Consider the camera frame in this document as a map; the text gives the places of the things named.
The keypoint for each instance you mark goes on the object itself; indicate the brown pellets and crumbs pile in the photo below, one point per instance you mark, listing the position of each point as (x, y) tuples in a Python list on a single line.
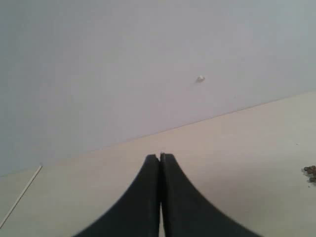
[(310, 173)]

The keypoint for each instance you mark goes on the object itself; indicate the small white wall hook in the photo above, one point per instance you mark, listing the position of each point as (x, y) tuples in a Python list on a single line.
[(200, 79)]

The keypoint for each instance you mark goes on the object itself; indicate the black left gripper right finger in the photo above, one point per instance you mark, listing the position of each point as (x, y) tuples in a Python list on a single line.
[(186, 212)]

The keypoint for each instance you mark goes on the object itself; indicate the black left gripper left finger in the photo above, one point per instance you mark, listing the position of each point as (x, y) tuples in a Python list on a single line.
[(137, 212)]

